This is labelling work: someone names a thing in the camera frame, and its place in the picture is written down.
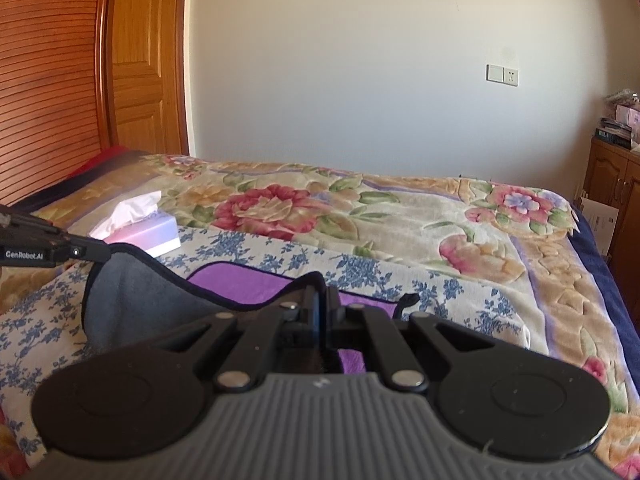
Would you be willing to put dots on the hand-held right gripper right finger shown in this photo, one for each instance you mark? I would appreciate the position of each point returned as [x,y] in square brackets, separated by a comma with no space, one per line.
[334,312]

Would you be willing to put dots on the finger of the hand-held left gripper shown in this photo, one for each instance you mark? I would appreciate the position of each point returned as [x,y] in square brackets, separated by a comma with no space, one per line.
[82,250]

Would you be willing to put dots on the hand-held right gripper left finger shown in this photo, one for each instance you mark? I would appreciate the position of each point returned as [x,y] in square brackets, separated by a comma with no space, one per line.
[312,312]

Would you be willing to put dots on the purple and grey towel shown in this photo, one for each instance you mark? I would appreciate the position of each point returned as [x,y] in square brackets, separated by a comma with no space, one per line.
[125,300]

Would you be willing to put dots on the white blue-flowered cloth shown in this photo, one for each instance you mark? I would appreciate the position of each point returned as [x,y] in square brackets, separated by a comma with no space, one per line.
[350,266]

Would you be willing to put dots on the tissue box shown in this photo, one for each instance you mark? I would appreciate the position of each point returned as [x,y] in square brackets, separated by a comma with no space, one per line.
[150,235]

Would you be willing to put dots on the red pillow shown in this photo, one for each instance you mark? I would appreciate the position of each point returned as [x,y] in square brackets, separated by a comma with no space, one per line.
[107,157]

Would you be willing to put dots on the floral blanket bed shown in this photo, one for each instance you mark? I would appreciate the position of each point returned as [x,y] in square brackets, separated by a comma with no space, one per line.
[400,220]

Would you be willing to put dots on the wooden slatted headboard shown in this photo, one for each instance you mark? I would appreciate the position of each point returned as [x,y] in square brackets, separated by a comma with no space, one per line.
[50,85]

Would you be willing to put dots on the wooden door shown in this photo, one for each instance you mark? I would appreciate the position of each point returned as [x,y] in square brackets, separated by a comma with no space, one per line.
[145,60]

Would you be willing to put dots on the navy bed sheet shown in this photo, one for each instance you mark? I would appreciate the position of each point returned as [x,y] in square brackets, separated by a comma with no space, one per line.
[600,270]

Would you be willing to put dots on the white cardboard box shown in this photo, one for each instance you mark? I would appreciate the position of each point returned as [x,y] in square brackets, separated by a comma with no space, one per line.
[599,222]

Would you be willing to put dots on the wooden cabinet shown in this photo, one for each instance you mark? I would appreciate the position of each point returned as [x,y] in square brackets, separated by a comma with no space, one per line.
[620,195]

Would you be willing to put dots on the stack of books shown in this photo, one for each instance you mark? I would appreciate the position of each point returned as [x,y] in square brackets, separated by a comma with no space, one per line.
[612,136]

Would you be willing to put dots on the pink box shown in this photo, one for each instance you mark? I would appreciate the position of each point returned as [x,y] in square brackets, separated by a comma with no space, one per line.
[629,116]

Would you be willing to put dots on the clear plastic bag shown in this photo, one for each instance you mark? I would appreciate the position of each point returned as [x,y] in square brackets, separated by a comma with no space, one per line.
[624,97]

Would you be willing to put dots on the white wall switch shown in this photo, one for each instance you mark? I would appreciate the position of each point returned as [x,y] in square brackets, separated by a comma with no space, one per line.
[495,73]

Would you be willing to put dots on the white wall socket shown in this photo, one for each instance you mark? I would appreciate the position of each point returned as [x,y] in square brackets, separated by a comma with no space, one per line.
[511,76]

